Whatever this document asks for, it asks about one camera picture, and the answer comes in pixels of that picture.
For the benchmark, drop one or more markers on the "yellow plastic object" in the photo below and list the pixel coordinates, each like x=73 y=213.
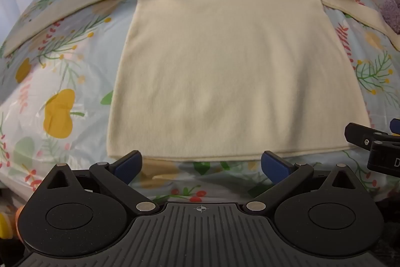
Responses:
x=4 y=224

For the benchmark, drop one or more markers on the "purple plush toy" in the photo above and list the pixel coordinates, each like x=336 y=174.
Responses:
x=391 y=9

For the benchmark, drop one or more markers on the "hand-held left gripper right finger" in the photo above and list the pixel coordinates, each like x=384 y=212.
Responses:
x=275 y=165

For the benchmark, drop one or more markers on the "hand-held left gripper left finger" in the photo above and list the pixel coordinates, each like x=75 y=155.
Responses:
x=128 y=165

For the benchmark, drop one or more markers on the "orange plastic object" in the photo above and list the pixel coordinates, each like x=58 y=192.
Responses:
x=18 y=214

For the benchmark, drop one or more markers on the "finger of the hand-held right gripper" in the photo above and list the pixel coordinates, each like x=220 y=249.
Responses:
x=395 y=125
x=359 y=133

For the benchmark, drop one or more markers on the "cream knit sweater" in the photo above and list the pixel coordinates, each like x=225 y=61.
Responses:
x=215 y=66

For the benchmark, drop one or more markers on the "floral printed bedsheet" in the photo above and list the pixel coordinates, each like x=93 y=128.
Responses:
x=62 y=91

